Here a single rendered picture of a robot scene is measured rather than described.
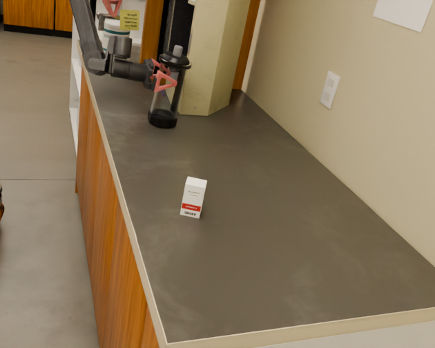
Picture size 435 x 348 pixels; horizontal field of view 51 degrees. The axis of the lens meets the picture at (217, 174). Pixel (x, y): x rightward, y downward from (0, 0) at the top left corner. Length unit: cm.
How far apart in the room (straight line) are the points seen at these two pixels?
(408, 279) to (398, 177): 33
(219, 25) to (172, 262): 96
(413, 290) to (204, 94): 101
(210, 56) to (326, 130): 49
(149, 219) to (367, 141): 72
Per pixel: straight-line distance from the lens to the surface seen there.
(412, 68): 135
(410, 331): 111
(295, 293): 96
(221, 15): 166
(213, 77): 171
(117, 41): 151
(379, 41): 147
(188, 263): 96
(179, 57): 152
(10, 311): 220
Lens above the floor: 153
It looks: 27 degrees down
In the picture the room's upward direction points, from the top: 12 degrees clockwise
